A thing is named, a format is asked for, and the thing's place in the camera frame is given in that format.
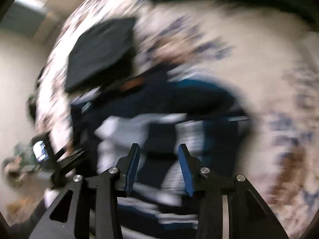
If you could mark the left teal curtain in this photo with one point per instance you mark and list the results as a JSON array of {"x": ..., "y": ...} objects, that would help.
[{"x": 32, "y": 20}]

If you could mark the striped knit sweater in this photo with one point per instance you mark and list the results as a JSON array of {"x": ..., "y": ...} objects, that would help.
[{"x": 160, "y": 114}]

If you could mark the folded black garment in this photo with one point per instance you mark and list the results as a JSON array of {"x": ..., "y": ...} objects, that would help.
[{"x": 102, "y": 55}]

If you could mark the floral bed blanket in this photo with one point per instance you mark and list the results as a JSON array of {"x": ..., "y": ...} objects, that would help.
[{"x": 256, "y": 52}]

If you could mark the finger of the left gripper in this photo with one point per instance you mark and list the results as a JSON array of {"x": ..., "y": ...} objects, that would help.
[{"x": 64, "y": 166}]

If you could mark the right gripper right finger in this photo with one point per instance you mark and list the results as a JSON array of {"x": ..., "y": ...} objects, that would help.
[{"x": 228, "y": 208}]

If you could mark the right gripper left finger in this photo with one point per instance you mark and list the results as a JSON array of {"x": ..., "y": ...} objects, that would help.
[{"x": 69, "y": 214}]

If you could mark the teal storage rack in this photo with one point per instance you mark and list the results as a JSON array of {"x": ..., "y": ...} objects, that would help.
[{"x": 22, "y": 162}]

